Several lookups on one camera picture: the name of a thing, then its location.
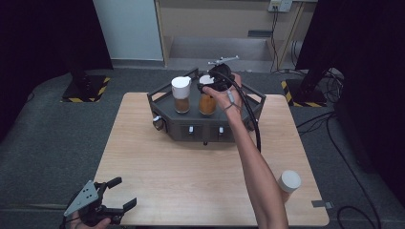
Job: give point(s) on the dark grey wall plate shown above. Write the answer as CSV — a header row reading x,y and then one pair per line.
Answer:
x,y
260,33

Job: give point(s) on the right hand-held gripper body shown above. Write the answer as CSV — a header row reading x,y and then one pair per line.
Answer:
x,y
223,71

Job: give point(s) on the grey wall power socket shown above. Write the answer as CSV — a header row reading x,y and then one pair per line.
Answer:
x,y
280,5

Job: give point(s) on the yellow-orange spice jar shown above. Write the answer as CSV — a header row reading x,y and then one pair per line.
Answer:
x,y
207,105

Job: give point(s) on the red-orange spice jar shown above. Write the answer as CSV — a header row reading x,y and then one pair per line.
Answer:
x,y
289,180

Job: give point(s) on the white panel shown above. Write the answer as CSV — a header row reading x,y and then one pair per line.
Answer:
x,y
130,28

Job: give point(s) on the person's right hand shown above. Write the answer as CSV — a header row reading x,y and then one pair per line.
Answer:
x,y
230,100

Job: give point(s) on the person's left hand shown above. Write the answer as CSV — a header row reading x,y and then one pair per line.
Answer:
x,y
90,223

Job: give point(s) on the black stand with hazard tape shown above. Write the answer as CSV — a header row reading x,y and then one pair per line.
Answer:
x,y
305,93
84,89

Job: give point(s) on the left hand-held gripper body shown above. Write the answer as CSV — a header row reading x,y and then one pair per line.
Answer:
x,y
82,198

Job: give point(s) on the black curtain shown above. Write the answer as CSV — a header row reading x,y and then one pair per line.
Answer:
x,y
38,38
372,63

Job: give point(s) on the black hook with white clip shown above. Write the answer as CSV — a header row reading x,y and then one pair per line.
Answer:
x,y
221,130
158,123
191,129

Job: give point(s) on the grey tape piece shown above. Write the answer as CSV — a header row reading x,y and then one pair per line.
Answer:
x,y
321,204

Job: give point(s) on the wooden cabinet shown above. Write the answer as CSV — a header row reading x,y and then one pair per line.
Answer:
x,y
223,19

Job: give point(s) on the brown spice jar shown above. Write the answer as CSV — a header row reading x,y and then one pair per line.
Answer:
x,y
181,86

